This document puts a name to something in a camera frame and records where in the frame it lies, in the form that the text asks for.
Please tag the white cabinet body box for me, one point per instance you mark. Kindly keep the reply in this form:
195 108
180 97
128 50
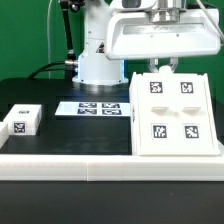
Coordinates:
173 148

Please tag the white cabinet door panel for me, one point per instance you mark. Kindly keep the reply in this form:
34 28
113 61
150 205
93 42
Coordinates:
155 113
196 129

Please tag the white tag base sheet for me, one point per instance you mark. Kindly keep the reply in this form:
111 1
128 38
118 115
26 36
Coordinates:
95 109

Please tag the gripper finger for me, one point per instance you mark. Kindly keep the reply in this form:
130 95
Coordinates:
153 65
173 63

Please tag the white U-shaped fence frame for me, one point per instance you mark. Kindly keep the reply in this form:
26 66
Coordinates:
93 150

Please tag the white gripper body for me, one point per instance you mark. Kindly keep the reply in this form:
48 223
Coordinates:
132 36

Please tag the white cabinet top block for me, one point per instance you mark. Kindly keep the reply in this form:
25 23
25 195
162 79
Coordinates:
24 119

